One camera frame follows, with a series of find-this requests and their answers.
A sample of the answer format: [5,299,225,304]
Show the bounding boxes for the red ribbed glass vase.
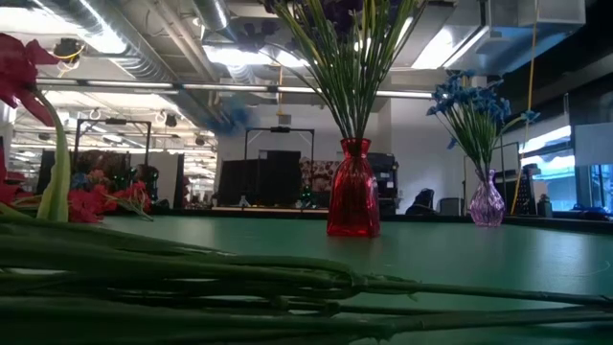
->
[326,137,382,239]

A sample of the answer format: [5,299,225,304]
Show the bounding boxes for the red artificial flower bunch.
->
[65,184,119,225]
[0,32,613,345]
[114,179,155,222]

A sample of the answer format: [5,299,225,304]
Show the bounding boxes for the purple ribbed glass vase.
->
[467,167,507,228]

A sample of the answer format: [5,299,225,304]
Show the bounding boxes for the red floral print cloth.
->
[301,157,342,194]

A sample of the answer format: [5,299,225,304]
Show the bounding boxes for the black monitor panel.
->
[217,150,304,208]

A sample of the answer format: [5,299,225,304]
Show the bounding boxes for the black equipment stack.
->
[368,151,399,216]

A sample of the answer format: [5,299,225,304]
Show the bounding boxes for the black office chair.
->
[405,187,436,216]

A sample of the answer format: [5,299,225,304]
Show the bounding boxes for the black robot with green lights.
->
[119,165,162,202]

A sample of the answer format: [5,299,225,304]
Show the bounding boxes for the long ceiling light bar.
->
[33,79,435,101]

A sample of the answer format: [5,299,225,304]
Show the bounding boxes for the green table mat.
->
[0,214,613,345]

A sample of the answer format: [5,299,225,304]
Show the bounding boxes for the white framed partition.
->
[463,141,522,193]

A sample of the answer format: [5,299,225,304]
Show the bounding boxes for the pink flower bouquet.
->
[88,168,111,189]

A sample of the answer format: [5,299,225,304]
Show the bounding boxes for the black perforated panel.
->
[514,163,538,216]

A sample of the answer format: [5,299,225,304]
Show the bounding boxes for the blue cloth heap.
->
[569,203,613,221]

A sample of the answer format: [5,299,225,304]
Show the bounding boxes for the silver ventilation duct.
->
[37,0,221,133]

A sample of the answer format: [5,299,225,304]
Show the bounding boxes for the yellow hanging cable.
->
[510,0,540,216]

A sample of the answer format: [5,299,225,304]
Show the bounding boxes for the ceiling device with yellow cable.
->
[51,37,87,74]

